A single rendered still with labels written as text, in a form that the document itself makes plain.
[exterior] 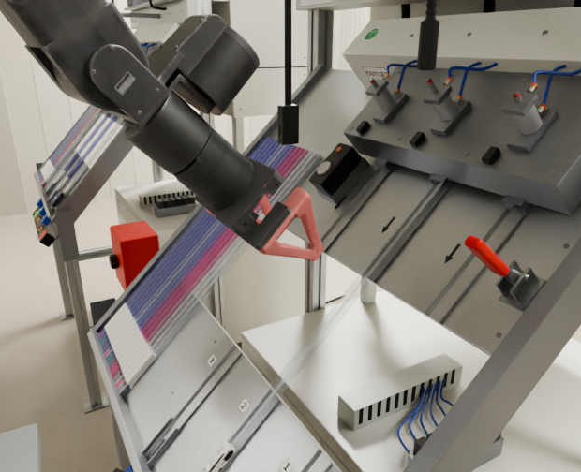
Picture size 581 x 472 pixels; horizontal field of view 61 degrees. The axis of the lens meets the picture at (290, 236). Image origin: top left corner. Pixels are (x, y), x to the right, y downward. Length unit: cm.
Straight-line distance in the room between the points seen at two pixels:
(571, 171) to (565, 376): 70
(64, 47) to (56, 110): 403
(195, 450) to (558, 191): 51
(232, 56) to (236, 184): 11
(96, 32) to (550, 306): 43
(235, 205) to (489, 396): 28
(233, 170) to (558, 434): 77
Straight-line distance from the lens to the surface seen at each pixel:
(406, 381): 97
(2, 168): 435
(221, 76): 44
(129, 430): 79
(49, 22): 38
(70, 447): 192
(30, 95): 441
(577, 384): 116
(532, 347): 51
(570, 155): 54
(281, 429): 60
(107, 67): 39
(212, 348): 75
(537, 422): 103
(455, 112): 63
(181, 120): 42
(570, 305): 53
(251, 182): 46
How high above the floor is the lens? 124
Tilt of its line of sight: 21 degrees down
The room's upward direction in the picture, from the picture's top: straight up
